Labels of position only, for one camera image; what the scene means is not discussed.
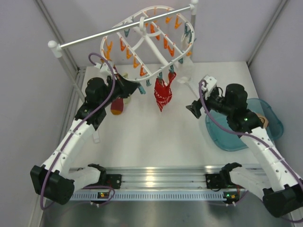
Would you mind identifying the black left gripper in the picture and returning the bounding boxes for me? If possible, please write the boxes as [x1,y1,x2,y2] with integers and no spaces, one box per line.
[99,73,139,108]

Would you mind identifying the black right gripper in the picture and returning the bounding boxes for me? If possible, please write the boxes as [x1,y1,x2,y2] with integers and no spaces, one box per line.
[187,87,233,118]

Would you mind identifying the white round clip hanger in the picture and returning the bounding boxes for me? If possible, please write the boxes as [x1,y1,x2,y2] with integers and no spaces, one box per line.
[100,3,196,86]

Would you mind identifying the striped pink purple sock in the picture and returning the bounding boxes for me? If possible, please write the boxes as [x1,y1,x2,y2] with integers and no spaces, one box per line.
[256,113,269,128]

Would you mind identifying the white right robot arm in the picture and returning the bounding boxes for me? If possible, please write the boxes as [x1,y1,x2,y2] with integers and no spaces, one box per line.
[186,79,303,218]

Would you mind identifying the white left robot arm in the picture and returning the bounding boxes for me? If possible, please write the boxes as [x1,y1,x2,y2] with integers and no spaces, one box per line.
[30,74,140,205]

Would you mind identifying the maroon sock pair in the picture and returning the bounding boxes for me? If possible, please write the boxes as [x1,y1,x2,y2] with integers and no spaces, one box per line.
[110,98,124,115]

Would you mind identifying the red patterned sock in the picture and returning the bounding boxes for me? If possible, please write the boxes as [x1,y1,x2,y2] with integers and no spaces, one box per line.
[154,72,177,112]

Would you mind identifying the teal plastic basin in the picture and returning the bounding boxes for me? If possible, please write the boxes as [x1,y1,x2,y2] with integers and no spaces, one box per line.
[200,98,284,152]

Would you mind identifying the white metal drying rack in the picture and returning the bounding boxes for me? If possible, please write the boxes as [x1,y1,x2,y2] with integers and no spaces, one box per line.
[47,0,205,144]

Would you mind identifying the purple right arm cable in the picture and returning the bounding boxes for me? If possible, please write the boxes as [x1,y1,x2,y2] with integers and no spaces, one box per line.
[198,79,303,223]

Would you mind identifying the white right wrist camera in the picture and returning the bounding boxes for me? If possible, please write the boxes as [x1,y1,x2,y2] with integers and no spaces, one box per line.
[202,75,217,93]

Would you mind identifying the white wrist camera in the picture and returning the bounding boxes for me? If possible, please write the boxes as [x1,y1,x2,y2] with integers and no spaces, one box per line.
[94,61,117,76]
[202,75,217,93]

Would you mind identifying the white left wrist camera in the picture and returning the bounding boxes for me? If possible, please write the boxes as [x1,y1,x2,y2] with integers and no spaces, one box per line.
[94,61,117,76]

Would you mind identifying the aluminium rail base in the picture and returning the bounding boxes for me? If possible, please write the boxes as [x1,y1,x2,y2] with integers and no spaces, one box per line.
[68,165,294,201]

